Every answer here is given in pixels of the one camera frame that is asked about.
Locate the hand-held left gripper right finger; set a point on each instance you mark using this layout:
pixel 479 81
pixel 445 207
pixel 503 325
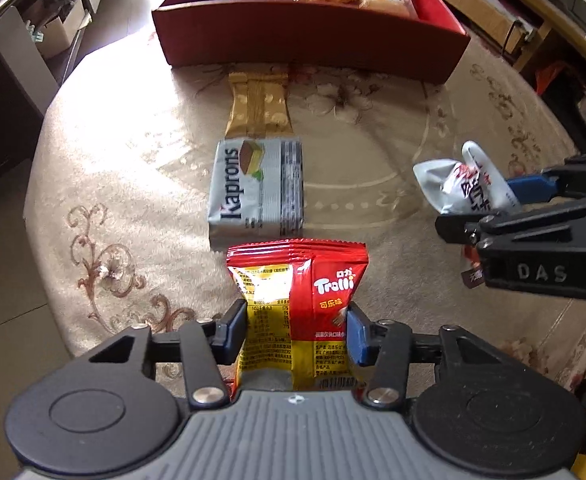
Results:
pixel 360 332

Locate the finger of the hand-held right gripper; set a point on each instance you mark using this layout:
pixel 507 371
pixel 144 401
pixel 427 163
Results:
pixel 528 187
pixel 523 227

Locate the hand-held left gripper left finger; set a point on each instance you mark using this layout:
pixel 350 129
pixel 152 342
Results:
pixel 232 332

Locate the red and yellow gummy packet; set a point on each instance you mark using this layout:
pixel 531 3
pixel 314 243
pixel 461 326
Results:
pixel 323 285

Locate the white snack packet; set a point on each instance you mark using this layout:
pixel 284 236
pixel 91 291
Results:
pixel 453 185

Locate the red cardboard box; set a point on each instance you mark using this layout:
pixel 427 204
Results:
pixel 298 35

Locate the orange bag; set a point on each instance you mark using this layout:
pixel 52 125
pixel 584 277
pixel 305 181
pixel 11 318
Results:
pixel 568 90

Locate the grey wafer packet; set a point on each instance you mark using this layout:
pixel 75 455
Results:
pixel 253 190

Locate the wooden shelf unit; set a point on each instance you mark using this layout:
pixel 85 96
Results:
pixel 498 20

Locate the gold snack packet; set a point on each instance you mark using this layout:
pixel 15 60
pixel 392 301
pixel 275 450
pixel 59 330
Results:
pixel 258 105

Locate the orange snack packet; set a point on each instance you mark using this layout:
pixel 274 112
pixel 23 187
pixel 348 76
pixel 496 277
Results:
pixel 390 2

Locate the brown cardboard box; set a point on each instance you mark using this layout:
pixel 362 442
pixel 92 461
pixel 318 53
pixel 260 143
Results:
pixel 58 32

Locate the grey cabinet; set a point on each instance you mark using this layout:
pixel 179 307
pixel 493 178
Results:
pixel 23 55

